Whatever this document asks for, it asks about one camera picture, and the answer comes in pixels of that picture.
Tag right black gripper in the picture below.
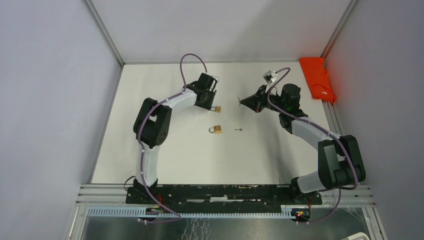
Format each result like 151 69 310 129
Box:
240 85 286 114

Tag brass padlock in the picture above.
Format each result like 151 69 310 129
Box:
210 106 222 113
208 125 222 134

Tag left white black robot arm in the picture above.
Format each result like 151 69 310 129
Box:
133 73 219 204

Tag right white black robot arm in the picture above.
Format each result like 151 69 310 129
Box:
239 83 366 204

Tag orange folded cloth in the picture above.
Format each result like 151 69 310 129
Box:
299 57 337 104

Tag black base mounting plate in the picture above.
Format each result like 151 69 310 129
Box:
125 183 323 214

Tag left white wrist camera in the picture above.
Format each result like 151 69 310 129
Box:
211 75 219 89

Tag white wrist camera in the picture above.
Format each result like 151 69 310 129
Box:
262 70 278 92
211 75 219 89

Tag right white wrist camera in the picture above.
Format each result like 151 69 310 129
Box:
262 70 278 92

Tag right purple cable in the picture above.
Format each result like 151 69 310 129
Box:
266 67 360 224

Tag purple cable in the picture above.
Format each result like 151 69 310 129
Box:
136 53 209 224
266 67 360 224

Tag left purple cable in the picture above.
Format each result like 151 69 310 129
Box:
136 53 209 224

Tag aluminium frame rails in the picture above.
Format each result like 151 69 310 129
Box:
321 99 377 208

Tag white slotted cable duct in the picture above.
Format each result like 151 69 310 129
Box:
86 206 296 220

